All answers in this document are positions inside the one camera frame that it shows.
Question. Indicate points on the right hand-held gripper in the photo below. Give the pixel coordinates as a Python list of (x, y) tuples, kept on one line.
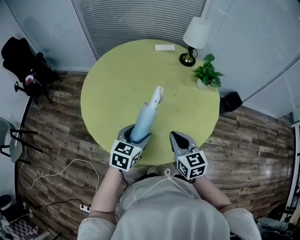
[(191, 165)]

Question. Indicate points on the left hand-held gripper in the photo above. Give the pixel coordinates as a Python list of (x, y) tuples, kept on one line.
[(125, 155)]

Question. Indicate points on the person's left forearm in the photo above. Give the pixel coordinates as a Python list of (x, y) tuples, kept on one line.
[(105, 189)]

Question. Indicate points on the person's right forearm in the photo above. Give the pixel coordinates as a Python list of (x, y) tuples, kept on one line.
[(211, 191)]

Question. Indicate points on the person's shoe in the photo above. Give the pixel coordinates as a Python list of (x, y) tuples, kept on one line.
[(152, 170)]

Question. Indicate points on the black cube box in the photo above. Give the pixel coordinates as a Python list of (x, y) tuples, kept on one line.
[(230, 102)]

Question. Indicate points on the person's white shirt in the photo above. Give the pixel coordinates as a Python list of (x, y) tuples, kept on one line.
[(168, 211)]

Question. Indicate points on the green potted plant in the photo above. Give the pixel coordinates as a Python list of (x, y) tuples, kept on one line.
[(207, 72)]

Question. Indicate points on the white power strip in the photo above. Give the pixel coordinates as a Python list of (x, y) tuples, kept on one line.
[(84, 208)]

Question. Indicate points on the flat white box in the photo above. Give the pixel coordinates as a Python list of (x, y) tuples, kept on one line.
[(164, 47)]

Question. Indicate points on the white shade table lamp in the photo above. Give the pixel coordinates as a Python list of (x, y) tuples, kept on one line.
[(195, 35)]

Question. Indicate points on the white metal rack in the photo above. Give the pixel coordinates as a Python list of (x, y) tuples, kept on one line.
[(293, 168)]

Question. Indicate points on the window blinds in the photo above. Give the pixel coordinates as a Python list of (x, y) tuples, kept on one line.
[(138, 21)]

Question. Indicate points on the black office chair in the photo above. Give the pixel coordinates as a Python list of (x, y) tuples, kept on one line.
[(25, 68)]

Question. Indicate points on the grey round bin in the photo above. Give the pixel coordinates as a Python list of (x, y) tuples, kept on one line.
[(5, 202)]

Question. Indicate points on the checkered cloth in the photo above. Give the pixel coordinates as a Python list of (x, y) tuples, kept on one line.
[(20, 230)]

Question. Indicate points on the grey chair black frame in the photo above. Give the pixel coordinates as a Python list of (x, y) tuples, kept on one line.
[(14, 143)]

